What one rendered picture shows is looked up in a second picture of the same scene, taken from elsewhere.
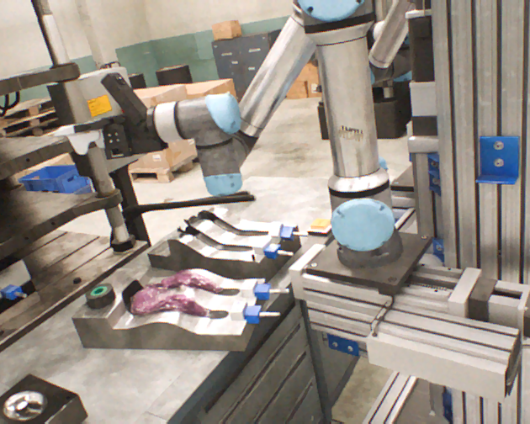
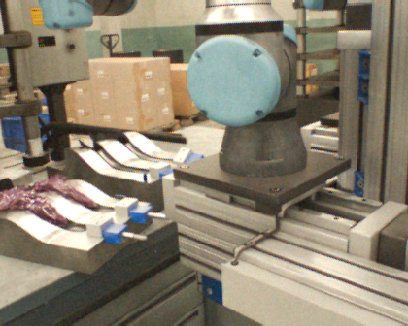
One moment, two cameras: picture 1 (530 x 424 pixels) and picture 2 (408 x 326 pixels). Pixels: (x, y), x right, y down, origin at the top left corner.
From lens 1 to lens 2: 0.46 m
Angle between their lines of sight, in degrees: 7
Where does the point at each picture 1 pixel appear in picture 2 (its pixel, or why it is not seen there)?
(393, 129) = not seen: hidden behind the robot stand
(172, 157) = (143, 122)
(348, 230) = (208, 84)
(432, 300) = (329, 231)
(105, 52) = (112, 29)
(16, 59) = not seen: hidden behind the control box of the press
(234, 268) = (123, 190)
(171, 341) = (13, 246)
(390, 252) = (285, 160)
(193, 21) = (195, 15)
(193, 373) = (19, 285)
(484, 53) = not seen: outside the picture
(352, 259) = (231, 162)
